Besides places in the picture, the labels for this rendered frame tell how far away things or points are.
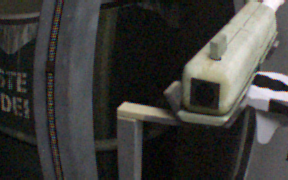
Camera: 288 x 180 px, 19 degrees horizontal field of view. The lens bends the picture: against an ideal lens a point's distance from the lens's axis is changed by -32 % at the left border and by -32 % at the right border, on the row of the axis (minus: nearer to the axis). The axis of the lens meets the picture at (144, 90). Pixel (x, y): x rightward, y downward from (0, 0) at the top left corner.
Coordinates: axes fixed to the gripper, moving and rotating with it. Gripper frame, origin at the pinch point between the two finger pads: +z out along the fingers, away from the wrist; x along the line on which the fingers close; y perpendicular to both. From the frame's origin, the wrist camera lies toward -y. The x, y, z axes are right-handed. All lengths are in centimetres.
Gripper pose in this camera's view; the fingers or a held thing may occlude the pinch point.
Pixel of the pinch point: (251, 82)
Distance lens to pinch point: 101.4
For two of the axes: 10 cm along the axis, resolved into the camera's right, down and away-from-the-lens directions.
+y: -0.4, 9.2, 3.8
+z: -9.3, -1.7, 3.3
